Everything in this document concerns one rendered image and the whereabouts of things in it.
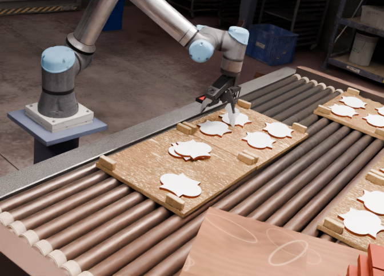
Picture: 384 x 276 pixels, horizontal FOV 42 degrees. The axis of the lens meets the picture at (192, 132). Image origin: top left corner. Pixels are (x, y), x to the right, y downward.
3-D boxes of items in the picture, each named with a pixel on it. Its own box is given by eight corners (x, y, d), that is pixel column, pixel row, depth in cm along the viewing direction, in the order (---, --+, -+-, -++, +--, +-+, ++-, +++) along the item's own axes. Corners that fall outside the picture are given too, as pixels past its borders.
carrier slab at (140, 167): (95, 166, 154) (95, 162, 153) (175, 131, 185) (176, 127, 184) (183, 218, 137) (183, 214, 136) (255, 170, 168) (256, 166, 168)
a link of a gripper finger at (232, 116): (246, 123, 185) (238, 99, 185) (237, 126, 181) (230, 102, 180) (239, 124, 187) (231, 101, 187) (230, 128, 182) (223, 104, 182)
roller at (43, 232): (8, 250, 121) (9, 235, 119) (318, 88, 270) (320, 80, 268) (20, 261, 119) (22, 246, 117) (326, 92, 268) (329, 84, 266)
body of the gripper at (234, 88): (238, 102, 187) (246, 71, 182) (226, 106, 180) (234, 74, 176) (222, 95, 191) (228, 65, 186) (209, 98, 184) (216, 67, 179)
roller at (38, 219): (-4, 240, 124) (-4, 226, 121) (310, 85, 273) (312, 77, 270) (8, 251, 121) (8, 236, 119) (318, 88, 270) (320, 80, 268)
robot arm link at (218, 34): (192, 28, 170) (223, 36, 169) (198, 20, 179) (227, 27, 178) (188, 50, 173) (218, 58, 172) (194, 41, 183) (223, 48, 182)
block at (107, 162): (98, 163, 153) (98, 155, 152) (102, 162, 154) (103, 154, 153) (111, 171, 150) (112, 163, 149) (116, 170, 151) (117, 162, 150)
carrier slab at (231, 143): (178, 131, 186) (178, 127, 185) (236, 106, 217) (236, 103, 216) (256, 170, 169) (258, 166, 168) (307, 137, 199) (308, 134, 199)
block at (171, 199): (164, 202, 140) (166, 194, 139) (168, 199, 141) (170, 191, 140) (180, 211, 137) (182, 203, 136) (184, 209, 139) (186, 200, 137)
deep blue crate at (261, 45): (241, 53, 622) (248, 24, 606) (263, 51, 648) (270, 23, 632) (271, 67, 590) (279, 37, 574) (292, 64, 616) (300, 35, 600)
